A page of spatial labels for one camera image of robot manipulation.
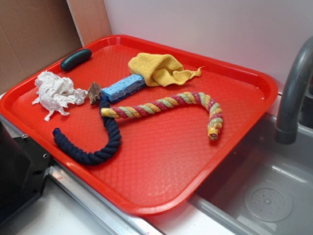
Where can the yellow microfiber cloth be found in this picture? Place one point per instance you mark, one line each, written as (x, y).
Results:
(161, 70)

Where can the crumpled white paper towel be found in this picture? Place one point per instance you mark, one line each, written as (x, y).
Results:
(55, 93)

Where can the brown cardboard panel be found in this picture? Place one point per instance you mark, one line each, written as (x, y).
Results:
(36, 33)

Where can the grey plastic sink basin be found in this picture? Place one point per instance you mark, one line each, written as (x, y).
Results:
(262, 187)

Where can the small brown pine cone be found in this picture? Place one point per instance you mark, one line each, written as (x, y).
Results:
(94, 93)

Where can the blue sponge block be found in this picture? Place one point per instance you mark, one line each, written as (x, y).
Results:
(123, 88)

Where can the dark green plastic pickle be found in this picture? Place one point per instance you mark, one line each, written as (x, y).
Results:
(75, 59)

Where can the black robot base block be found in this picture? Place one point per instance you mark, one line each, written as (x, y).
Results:
(23, 170)

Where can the grey sink faucet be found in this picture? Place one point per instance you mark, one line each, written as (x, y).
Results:
(296, 105)

